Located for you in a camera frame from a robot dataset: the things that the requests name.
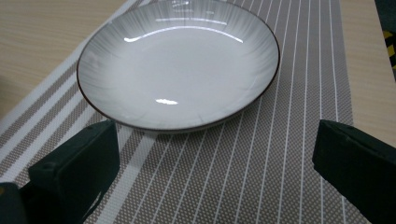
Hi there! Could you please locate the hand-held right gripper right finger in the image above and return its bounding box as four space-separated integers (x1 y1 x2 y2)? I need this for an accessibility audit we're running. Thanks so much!
311 119 396 224

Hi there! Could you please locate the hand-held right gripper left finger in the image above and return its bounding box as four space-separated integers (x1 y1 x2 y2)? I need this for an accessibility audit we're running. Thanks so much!
18 119 121 224

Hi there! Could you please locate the white plate with dark rim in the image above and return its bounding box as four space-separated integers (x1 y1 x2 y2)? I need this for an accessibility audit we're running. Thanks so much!
76 0 281 135

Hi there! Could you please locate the grey striped placemat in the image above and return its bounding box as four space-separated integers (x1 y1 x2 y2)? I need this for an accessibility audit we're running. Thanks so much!
0 0 363 224

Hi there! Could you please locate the black base with striped tape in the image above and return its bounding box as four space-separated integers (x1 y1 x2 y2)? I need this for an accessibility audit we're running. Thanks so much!
382 29 396 62

